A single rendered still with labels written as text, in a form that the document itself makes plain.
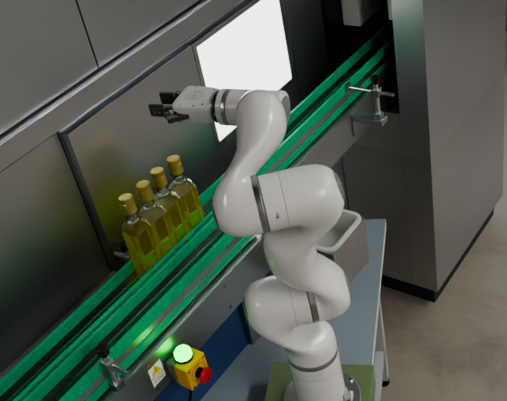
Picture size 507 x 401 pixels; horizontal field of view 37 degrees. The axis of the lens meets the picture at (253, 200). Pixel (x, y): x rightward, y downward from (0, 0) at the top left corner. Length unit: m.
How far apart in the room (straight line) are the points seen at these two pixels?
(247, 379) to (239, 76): 0.88
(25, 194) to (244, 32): 0.84
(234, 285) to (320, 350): 0.39
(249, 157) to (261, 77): 1.11
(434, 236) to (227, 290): 1.21
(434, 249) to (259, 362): 1.13
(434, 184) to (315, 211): 1.60
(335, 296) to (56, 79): 0.81
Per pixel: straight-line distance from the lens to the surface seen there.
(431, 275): 3.16
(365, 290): 2.30
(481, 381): 3.03
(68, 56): 1.86
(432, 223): 2.97
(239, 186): 1.30
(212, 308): 1.97
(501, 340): 3.17
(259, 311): 1.62
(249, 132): 1.32
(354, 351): 2.14
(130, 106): 1.98
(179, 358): 1.86
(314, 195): 1.29
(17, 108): 1.79
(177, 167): 1.94
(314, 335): 1.73
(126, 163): 2.00
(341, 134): 2.52
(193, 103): 1.77
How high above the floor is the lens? 2.34
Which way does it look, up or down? 36 degrees down
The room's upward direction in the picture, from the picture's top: 13 degrees counter-clockwise
